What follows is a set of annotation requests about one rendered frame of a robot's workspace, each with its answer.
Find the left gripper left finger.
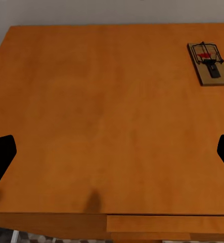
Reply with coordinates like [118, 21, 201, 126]
[0, 135, 17, 180]

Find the mousetrap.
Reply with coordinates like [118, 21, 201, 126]
[188, 42, 224, 87]

